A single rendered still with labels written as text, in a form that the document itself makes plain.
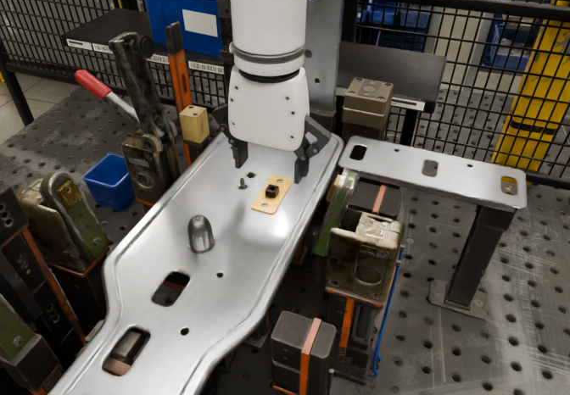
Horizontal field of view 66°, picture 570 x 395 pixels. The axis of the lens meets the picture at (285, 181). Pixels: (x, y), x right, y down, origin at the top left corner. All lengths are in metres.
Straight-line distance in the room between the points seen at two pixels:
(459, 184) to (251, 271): 0.36
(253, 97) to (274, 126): 0.04
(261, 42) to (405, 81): 0.49
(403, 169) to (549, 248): 0.51
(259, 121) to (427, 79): 0.49
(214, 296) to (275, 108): 0.24
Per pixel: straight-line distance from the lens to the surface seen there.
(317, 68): 0.84
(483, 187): 0.75
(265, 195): 0.66
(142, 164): 0.73
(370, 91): 0.82
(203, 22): 1.01
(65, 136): 1.49
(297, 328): 0.53
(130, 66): 0.65
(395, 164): 0.75
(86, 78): 0.73
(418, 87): 0.92
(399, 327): 0.90
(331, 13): 0.79
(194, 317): 0.54
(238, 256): 0.58
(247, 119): 0.57
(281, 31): 0.49
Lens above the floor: 1.44
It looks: 40 degrees down
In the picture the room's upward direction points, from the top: straight up
